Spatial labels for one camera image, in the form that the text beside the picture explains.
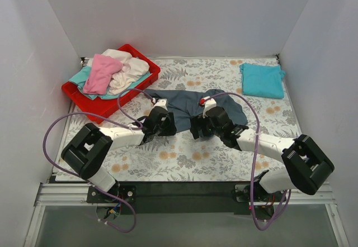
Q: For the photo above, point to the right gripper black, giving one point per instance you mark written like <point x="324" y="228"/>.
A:
<point x="200" y="126"/>

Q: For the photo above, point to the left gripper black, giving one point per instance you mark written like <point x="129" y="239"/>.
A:
<point x="168" y="124"/>

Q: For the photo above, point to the dark blue t-shirt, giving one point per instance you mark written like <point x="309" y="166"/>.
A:
<point x="185" y="105"/>

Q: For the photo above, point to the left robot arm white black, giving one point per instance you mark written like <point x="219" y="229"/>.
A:
<point x="86" y="152"/>

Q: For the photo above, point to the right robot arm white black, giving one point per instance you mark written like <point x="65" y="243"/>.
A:
<point x="307" y="167"/>

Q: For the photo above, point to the red plastic bin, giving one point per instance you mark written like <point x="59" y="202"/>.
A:
<point x="106" y="107"/>

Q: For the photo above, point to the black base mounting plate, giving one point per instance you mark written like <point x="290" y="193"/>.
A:
<point x="184" y="197"/>

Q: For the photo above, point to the cream white t-shirt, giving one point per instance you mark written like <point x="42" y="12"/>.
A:
<point x="133" y="69"/>

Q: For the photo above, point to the folded teal t-shirt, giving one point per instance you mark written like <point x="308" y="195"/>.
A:
<point x="262" y="81"/>

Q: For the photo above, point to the pink t-shirt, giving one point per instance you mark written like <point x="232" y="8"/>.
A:
<point x="102" y="69"/>

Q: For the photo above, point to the teal t-shirt in bin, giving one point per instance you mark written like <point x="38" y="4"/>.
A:
<point x="80" y="78"/>

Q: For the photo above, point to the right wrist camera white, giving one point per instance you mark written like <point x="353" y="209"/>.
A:
<point x="207" y="103"/>

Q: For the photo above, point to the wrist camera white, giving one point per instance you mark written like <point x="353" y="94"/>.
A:
<point x="161" y="103"/>
<point x="207" y="103"/>

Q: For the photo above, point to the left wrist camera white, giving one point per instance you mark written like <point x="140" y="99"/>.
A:
<point x="161" y="103"/>

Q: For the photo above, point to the aluminium frame rail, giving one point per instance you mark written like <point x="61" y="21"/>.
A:
<point x="65" y="214"/>

